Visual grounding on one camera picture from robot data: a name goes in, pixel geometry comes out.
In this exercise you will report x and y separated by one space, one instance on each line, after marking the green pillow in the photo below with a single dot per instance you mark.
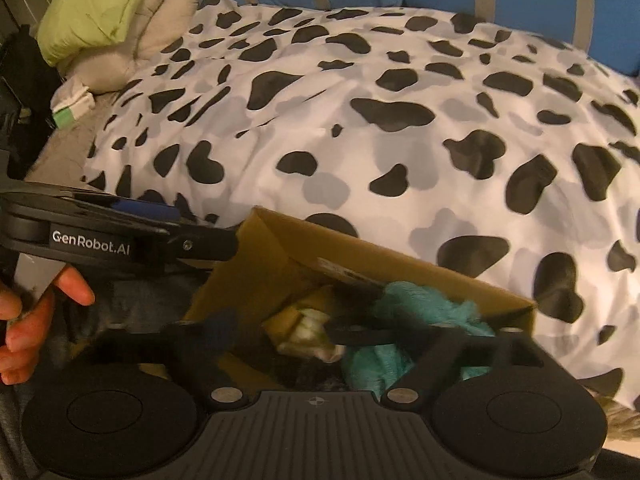
69 26

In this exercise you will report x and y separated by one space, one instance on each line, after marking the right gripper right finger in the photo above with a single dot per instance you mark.
446 351

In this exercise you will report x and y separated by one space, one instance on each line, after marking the person left hand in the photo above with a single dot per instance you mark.
24 339

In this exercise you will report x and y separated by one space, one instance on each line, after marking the teal mesh bath loofah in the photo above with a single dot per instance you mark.
408 309

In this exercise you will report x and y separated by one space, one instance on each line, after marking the brown cardboard box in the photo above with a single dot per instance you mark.
281 259

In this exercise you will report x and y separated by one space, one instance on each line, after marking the cow print blanket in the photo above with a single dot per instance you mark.
499 154

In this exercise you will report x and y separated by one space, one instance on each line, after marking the beige quilted blanket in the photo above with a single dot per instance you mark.
106 71

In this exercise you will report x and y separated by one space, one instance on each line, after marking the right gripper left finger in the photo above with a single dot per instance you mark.
190 352

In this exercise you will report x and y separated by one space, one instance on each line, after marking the white green tissue pack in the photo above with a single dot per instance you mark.
70 102

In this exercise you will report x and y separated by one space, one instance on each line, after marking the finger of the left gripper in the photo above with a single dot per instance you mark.
189 241
138 208

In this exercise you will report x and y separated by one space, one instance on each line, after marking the tan drawstring pouch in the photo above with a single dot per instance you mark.
324 299

